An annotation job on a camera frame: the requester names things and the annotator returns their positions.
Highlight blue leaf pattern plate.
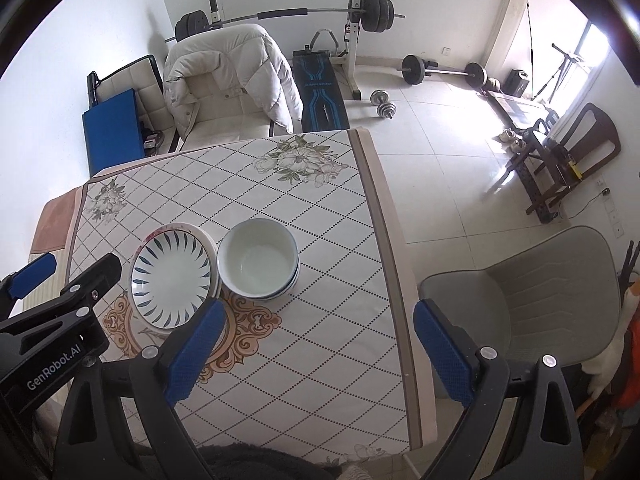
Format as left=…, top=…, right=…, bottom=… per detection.
left=130, top=228, right=213, bottom=329

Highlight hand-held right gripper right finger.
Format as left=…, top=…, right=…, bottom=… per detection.
left=412, top=299, right=586, bottom=480

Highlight black box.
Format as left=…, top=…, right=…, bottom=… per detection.
left=505, top=69, right=531, bottom=96

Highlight cream chair black frame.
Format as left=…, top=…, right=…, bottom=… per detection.
left=87, top=55, right=176, bottom=153

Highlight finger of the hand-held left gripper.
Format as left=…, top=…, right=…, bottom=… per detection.
left=0, top=252, right=123, bottom=333
left=0, top=251, right=57, bottom=318

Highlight white down jacket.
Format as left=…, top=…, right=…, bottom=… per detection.
left=163, top=23, right=306, bottom=142

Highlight dark wooden chair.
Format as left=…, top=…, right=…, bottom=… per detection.
left=525, top=102, right=622, bottom=223

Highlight black and blue exercise bench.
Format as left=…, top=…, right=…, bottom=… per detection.
left=291, top=27, right=351, bottom=133

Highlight pink floral plate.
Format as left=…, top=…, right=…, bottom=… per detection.
left=142, top=221, right=223, bottom=313

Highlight diamond pattern floral tablecloth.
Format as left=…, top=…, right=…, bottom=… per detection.
left=30, top=129, right=438, bottom=468

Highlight black tripod stand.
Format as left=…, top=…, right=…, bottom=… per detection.
left=532, top=42, right=591, bottom=101

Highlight grey office chair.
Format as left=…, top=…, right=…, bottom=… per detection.
left=419, top=225, right=626, bottom=401

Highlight blue folded mat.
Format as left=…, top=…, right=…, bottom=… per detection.
left=81, top=88, right=146, bottom=177

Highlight chrome dumbbell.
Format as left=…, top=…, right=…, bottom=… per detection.
left=370, top=90, right=398, bottom=120

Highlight barbell with black plates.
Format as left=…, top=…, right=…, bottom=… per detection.
left=165, top=0, right=407, bottom=43

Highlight white squat rack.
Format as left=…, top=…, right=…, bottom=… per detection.
left=202, top=0, right=363, bottom=102

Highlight orange cloth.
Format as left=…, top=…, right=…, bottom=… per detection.
left=612, top=305, right=640, bottom=411

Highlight black hanging strap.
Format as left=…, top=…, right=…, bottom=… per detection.
left=525, top=2, right=537, bottom=96

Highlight cream ribbed cushion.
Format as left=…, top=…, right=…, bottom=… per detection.
left=15, top=252, right=76, bottom=321

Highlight wooden framed board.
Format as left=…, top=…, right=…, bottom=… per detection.
left=487, top=91, right=551, bottom=133

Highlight short barbell black plates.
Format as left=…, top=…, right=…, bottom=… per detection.
left=401, top=54, right=487, bottom=87

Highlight white bowl dark rim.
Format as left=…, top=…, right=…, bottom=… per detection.
left=216, top=218, right=299, bottom=295

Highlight white bowl blue rim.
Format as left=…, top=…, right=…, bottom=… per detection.
left=220, top=255, right=302, bottom=302

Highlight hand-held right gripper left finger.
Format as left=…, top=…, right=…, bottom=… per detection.
left=52, top=300, right=228, bottom=480

